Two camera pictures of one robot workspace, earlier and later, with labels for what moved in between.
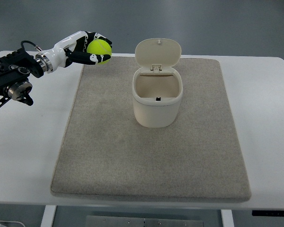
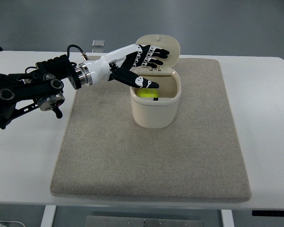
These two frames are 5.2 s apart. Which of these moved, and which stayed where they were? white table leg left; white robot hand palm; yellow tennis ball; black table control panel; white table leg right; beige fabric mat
Moved: white robot hand palm; yellow tennis ball
Stayed: black table control panel; white table leg right; beige fabric mat; white table leg left
